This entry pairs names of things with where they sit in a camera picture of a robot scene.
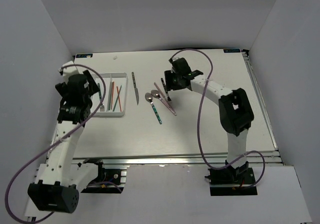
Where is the black handled fork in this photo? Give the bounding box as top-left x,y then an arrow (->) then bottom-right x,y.
160,78 -> 172,103

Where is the teal chopstick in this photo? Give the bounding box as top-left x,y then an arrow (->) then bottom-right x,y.
107,82 -> 112,111
112,86 -> 118,112

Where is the teal handled fork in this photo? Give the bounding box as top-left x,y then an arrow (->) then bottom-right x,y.
97,83 -> 105,112

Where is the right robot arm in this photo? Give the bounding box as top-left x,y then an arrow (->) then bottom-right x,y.
164,58 -> 254,183

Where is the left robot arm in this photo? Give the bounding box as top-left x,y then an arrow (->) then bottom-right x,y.
27,69 -> 106,213

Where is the white divided plastic tray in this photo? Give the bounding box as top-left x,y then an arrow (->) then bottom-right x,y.
94,73 -> 128,118

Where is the left blue table label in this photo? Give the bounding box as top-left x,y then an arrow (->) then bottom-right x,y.
75,53 -> 93,58

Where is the blue table label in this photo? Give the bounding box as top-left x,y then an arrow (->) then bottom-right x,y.
223,49 -> 241,53
75,53 -> 93,58

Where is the right blue table label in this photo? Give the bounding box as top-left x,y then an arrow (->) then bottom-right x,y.
223,49 -> 241,53

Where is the pink handled spoon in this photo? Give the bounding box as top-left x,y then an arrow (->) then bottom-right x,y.
151,90 -> 177,116

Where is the teal handled spoon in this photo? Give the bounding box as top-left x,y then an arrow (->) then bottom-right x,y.
145,93 -> 162,124

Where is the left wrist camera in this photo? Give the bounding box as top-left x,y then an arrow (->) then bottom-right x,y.
58,61 -> 79,80

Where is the black handled table knife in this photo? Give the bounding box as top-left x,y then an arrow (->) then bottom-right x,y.
131,72 -> 140,105

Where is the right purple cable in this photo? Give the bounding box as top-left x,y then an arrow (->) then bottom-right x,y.
168,48 -> 266,190

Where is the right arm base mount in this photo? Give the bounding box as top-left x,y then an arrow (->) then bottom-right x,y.
205,168 -> 258,196

